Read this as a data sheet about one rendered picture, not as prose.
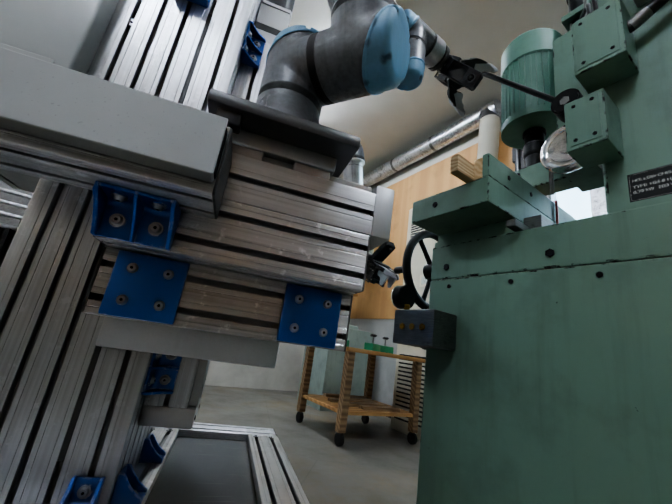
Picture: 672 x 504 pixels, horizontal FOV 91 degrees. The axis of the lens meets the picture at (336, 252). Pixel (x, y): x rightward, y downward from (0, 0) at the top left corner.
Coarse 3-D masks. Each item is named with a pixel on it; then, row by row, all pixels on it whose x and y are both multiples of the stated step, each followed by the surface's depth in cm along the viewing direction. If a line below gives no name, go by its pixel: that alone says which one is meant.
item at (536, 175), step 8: (528, 168) 92; (536, 168) 90; (544, 168) 88; (520, 176) 93; (528, 176) 91; (536, 176) 89; (544, 176) 87; (560, 176) 84; (536, 184) 88; (544, 184) 87; (560, 184) 86; (568, 184) 86; (544, 192) 91
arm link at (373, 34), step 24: (336, 0) 53; (360, 0) 50; (384, 0) 51; (336, 24) 52; (360, 24) 50; (384, 24) 48; (336, 48) 52; (360, 48) 50; (384, 48) 49; (408, 48) 56; (336, 72) 53; (360, 72) 52; (384, 72) 51; (336, 96) 57; (360, 96) 57
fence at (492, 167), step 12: (492, 156) 71; (492, 168) 70; (504, 168) 74; (504, 180) 73; (516, 180) 76; (516, 192) 75; (528, 192) 79; (540, 192) 83; (540, 204) 81; (552, 204) 86; (552, 216) 84; (564, 216) 89
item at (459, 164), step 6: (456, 156) 70; (450, 162) 71; (456, 162) 70; (462, 162) 70; (468, 162) 72; (450, 168) 71; (456, 168) 69; (462, 168) 70; (468, 168) 71; (456, 174) 71; (462, 174) 70; (468, 174) 71; (462, 180) 73; (468, 180) 72; (474, 180) 72
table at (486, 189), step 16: (448, 192) 77; (464, 192) 73; (480, 192) 69; (496, 192) 70; (512, 192) 74; (416, 208) 84; (432, 208) 80; (448, 208) 75; (464, 208) 72; (480, 208) 71; (496, 208) 70; (512, 208) 73; (528, 208) 77; (416, 224) 84; (432, 224) 83; (448, 224) 82; (464, 224) 80; (480, 224) 79
